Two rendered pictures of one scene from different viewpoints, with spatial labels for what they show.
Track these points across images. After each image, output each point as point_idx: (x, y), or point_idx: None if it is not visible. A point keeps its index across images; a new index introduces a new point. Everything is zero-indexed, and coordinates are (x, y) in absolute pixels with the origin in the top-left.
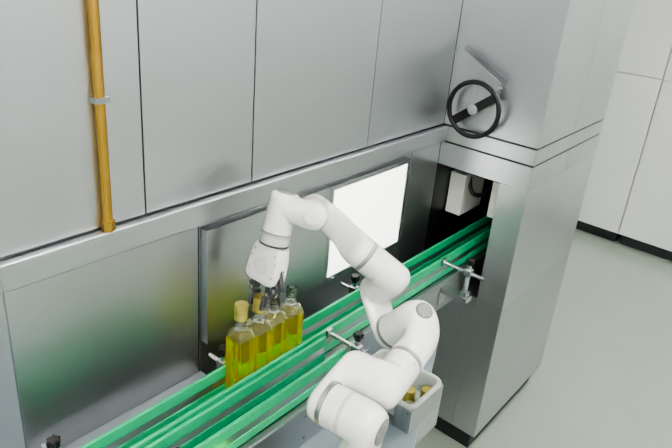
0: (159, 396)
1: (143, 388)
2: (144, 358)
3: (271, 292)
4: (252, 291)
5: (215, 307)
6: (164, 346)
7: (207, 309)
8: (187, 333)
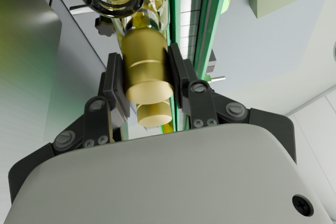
0: (94, 43)
1: (96, 66)
2: (94, 95)
3: (218, 121)
4: (129, 116)
5: (36, 70)
6: (80, 85)
7: (51, 86)
8: (57, 65)
